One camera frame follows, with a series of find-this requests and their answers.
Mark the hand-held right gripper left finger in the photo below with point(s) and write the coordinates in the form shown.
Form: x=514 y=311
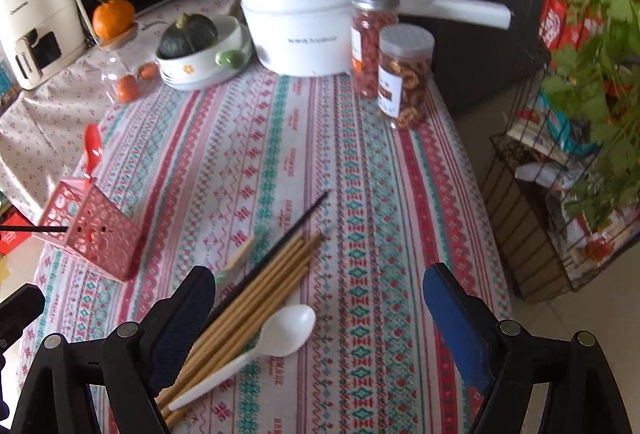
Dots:
x=182 y=329

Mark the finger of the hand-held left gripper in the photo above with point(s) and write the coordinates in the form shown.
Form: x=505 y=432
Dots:
x=20 y=311

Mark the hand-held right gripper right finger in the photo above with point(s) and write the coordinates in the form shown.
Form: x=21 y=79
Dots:
x=452 y=319

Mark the pile of wooden chopsticks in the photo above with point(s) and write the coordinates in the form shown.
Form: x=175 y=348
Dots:
x=245 y=309

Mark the black chopstick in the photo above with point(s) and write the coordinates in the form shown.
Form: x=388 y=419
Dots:
x=30 y=229
x=280 y=241

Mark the pale disposable chopsticks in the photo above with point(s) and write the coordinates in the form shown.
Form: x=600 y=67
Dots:
x=240 y=259

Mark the white plastic spoon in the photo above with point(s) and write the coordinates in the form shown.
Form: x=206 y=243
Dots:
x=287 y=321

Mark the pink plastic utensil basket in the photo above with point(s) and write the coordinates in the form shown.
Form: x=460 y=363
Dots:
x=100 y=229

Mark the red plastic spoon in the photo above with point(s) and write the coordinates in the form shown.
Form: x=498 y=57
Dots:
x=93 y=149

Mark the red box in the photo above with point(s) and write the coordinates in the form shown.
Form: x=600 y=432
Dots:
x=14 y=236

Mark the striped patterned tablecloth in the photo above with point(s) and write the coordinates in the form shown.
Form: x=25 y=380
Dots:
x=350 y=214

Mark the beige floral cloth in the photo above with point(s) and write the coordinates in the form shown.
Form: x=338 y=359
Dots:
x=45 y=129

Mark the snack jar with clear lid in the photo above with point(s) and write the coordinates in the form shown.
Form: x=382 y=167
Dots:
x=405 y=79

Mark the small orange fruit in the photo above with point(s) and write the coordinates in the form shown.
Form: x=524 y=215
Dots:
x=127 y=89
x=148 y=70

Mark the glass jar with wooden lid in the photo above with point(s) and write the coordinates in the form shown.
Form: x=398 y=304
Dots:
x=117 y=64

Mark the snack jar with silver lid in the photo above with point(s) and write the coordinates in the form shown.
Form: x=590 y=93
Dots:
x=372 y=44

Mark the cream air fryer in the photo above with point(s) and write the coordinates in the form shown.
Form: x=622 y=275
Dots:
x=35 y=24

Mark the dark green pumpkin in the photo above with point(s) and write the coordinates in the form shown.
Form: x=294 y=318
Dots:
x=187 y=36

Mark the green leafy celery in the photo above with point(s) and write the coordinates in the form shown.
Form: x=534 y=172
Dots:
x=605 y=64

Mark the large orange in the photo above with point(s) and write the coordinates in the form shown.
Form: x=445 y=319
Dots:
x=114 y=18

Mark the white electric pot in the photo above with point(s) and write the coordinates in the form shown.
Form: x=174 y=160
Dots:
x=305 y=34

